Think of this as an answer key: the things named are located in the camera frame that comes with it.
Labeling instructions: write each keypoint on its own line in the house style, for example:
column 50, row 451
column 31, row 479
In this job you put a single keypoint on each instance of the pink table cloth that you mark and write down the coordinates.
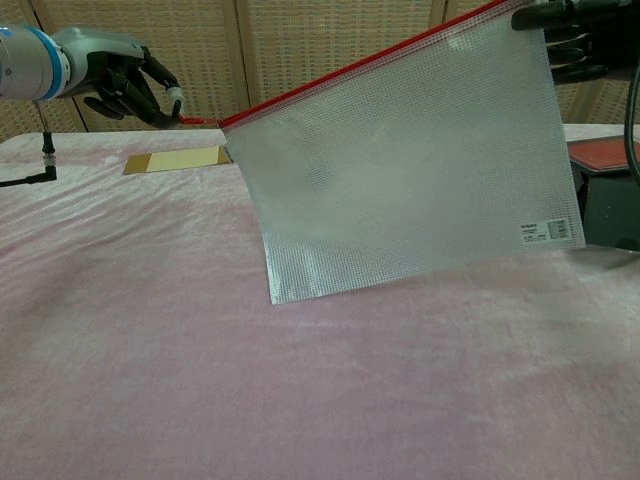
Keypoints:
column 200, row 350

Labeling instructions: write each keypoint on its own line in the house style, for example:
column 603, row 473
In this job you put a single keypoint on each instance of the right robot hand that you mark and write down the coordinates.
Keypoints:
column 615, row 35

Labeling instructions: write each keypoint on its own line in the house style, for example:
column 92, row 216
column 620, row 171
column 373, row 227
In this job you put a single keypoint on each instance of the gold cream tasselled bookmark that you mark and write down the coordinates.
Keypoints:
column 185, row 161

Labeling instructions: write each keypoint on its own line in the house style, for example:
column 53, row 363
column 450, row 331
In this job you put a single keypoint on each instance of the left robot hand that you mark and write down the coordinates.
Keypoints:
column 100, row 55

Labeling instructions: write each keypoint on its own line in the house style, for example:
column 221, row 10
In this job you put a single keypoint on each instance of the black red ink pad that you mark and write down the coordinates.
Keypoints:
column 610, row 205

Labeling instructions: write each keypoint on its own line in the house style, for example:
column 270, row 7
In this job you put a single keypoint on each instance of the woven bamboo folding screen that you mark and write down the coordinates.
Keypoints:
column 300, row 50

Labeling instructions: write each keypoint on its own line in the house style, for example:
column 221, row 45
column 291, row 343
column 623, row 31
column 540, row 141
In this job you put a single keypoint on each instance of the clear mesh zipper pouch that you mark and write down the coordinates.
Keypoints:
column 400, row 175

